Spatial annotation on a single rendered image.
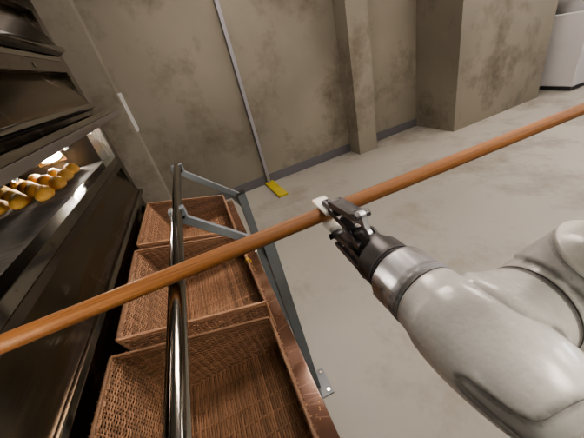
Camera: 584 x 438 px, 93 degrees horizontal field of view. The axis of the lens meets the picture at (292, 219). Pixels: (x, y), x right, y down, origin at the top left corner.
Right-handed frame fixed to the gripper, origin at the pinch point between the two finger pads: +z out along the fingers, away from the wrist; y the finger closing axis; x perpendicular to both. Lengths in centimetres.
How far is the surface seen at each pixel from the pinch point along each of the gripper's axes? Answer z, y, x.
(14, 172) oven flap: 23, -21, -52
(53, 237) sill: 47, 2, -67
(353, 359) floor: 38, 119, 15
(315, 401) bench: 0, 61, -15
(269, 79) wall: 312, -4, 89
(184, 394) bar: -21.1, 2.1, -30.6
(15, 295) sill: 22, 3, -67
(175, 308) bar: -6.6, 1.5, -31.3
